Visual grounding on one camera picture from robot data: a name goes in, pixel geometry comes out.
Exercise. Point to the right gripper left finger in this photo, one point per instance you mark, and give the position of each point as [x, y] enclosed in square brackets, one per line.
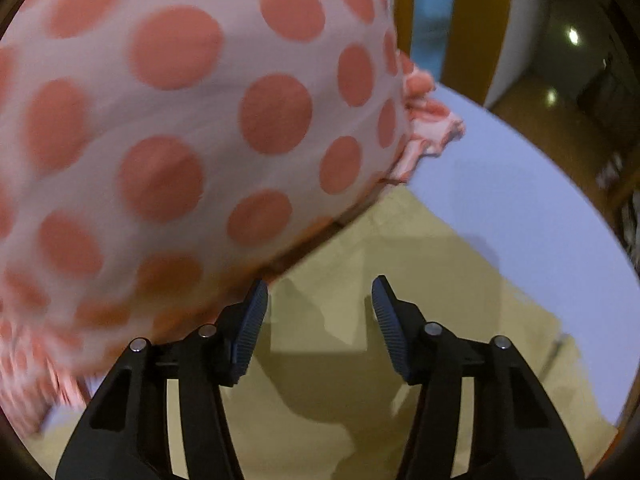
[124, 434]

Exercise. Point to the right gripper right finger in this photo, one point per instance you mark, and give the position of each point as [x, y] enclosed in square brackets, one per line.
[517, 432]

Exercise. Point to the khaki yellow-green pants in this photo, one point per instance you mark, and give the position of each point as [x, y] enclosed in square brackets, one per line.
[321, 399]

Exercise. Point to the white bed sheet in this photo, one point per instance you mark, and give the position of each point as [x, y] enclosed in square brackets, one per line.
[524, 215]

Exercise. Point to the orange polka dot pillow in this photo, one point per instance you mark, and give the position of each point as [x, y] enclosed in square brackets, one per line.
[156, 155]

